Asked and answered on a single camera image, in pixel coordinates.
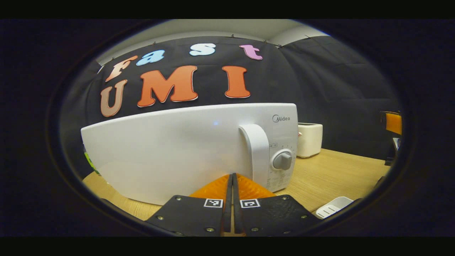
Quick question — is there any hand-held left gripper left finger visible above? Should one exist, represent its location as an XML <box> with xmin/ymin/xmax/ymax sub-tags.
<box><xmin>145</xmin><ymin>173</ymin><xmax>234</xmax><ymax>237</ymax></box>

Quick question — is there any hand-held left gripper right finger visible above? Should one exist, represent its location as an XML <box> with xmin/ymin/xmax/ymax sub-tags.
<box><xmin>233</xmin><ymin>173</ymin><xmax>321</xmax><ymax>237</ymax></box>

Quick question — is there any white microwave oven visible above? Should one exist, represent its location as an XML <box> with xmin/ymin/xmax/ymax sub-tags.
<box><xmin>81</xmin><ymin>103</ymin><xmax>299</xmax><ymax>206</ymax></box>

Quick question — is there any white food tray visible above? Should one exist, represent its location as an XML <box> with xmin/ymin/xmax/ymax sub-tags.
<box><xmin>316</xmin><ymin>197</ymin><xmax>354</xmax><ymax>219</ymax></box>

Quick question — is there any white toaster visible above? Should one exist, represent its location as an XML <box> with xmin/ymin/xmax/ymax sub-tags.
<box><xmin>297</xmin><ymin>123</ymin><xmax>323</xmax><ymax>158</ymax></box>

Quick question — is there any black backdrop cloth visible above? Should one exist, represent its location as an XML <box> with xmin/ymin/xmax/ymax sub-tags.
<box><xmin>60</xmin><ymin>36</ymin><xmax>402</xmax><ymax>178</ymax></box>

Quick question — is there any green object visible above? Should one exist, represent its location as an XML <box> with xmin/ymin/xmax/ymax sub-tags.
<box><xmin>84</xmin><ymin>149</ymin><xmax>101</xmax><ymax>175</ymax></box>

